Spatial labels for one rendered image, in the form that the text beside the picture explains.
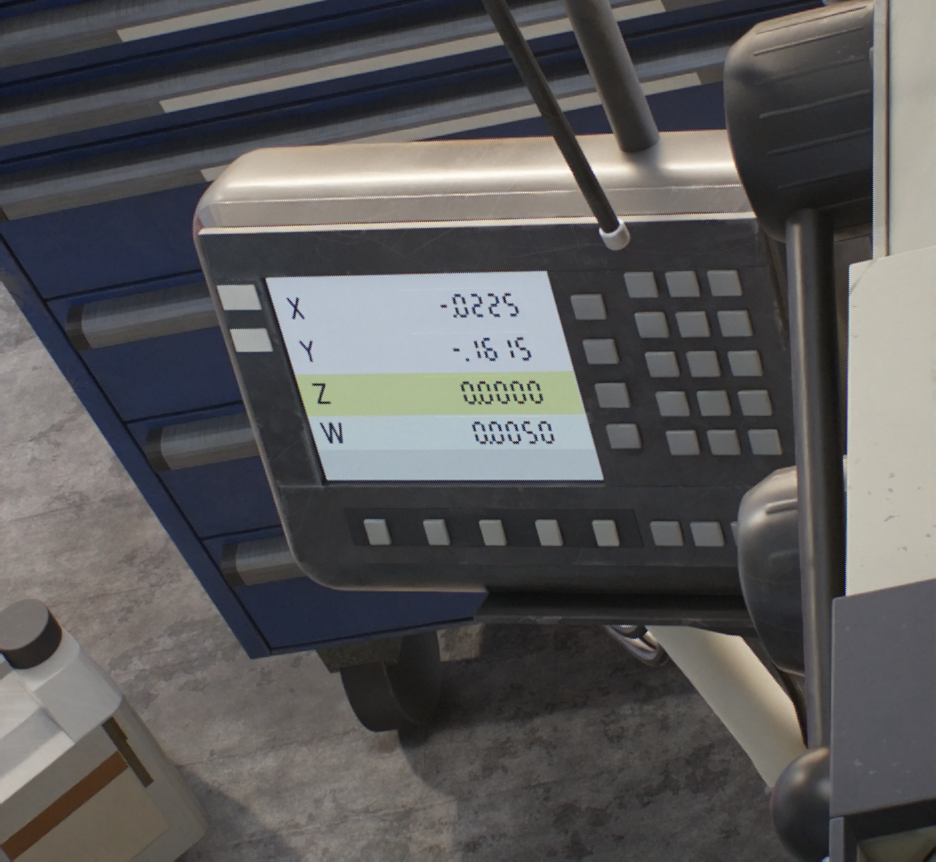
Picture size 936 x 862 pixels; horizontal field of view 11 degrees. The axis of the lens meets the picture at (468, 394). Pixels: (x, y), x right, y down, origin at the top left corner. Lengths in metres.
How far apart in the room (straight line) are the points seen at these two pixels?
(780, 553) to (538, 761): 2.33
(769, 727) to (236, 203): 0.41
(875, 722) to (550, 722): 2.64
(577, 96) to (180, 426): 0.50
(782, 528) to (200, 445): 2.08
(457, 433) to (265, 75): 0.94
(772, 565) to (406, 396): 0.86
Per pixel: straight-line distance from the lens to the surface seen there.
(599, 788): 3.75
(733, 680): 2.47
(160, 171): 3.31
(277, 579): 3.63
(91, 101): 3.28
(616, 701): 3.80
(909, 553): 1.22
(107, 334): 3.45
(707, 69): 3.17
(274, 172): 2.33
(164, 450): 3.54
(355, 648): 3.77
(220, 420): 3.53
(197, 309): 3.41
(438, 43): 3.18
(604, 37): 2.19
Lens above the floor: 2.75
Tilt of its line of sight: 42 degrees down
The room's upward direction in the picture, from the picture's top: 30 degrees counter-clockwise
